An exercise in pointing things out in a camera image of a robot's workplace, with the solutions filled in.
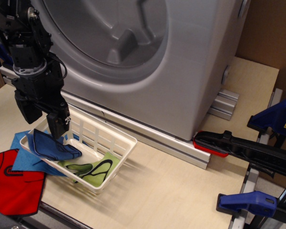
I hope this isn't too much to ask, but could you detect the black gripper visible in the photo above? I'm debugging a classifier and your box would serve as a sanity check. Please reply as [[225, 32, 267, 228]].
[[12, 61, 71, 139]]

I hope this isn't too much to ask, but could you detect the dark blue cloth garment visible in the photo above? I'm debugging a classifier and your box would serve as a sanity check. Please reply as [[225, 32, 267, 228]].
[[25, 129, 82, 161]]

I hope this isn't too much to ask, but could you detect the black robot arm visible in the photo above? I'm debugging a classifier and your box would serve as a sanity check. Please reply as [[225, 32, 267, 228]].
[[0, 0, 71, 139]]

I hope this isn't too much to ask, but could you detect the white plastic laundry basket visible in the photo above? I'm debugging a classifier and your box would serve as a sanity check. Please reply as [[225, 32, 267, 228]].
[[29, 105, 137, 194]]

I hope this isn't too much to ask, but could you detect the grey toy washing machine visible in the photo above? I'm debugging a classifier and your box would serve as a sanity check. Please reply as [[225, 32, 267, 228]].
[[32, 0, 250, 140]]

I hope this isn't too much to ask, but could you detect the light blue cloth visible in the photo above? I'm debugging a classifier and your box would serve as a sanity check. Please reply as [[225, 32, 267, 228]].
[[10, 131, 64, 176]]

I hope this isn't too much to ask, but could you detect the green cloth garment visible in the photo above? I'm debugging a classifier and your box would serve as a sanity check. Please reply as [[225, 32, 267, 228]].
[[58, 152, 120, 187]]

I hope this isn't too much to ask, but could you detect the red cloth shirt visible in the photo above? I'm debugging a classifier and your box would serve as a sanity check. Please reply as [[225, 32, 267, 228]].
[[0, 149, 46, 217]]

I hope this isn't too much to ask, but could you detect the short aluminium extrusion block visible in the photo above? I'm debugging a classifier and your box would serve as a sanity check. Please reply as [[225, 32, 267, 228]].
[[208, 89, 240, 121]]

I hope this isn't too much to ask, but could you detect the black red bar clamp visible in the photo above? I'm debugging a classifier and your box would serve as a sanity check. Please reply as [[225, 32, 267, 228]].
[[193, 131, 286, 176]]

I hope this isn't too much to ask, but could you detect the blue Irwin clamp upper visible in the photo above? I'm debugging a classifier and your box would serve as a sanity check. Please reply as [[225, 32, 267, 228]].
[[247, 99, 286, 136]]

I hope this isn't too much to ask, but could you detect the long aluminium extrusion rail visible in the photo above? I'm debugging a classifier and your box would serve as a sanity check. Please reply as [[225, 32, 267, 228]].
[[0, 66, 212, 170]]

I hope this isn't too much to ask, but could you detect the blue clamp handle lower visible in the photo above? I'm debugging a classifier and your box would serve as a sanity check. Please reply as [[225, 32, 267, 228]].
[[216, 191, 286, 223]]

